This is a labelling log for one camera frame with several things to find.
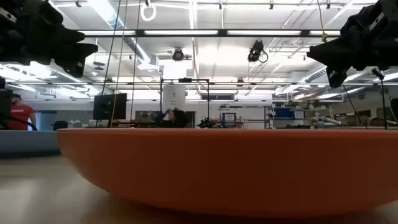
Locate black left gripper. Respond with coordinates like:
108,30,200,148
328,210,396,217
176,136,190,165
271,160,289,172
0,0,99,78

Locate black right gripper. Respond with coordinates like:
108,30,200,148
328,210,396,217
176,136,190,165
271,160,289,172
306,0,398,88

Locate black tripod stand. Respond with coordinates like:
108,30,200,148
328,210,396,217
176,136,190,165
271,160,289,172
371,67,389,130

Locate black computer monitor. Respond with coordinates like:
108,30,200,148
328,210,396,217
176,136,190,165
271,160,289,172
93,93,127,121

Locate person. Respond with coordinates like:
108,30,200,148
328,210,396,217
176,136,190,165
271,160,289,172
155,108,189,129
6,93,37,131

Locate black box-shaped device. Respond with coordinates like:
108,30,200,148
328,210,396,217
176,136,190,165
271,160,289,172
0,76,12,130

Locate blue storage bin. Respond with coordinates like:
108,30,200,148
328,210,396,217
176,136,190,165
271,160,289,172
274,107,295,119

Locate white column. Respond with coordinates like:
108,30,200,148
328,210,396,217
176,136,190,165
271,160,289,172
162,84,187,111

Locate yellow rope with black cable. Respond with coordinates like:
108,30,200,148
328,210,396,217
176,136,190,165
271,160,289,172
317,0,369,129

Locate yellow hanging cable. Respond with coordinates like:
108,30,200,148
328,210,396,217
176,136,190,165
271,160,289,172
110,0,128,128

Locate black light bar frame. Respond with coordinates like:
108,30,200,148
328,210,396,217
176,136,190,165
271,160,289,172
77,29,343,39

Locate white cable ring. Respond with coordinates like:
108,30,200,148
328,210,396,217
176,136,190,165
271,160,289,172
140,2,157,22

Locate black hanging camera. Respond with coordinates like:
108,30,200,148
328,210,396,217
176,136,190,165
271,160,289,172
248,39,269,63

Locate black corrugated hose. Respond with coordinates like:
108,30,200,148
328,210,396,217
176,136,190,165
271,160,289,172
0,114,38,131

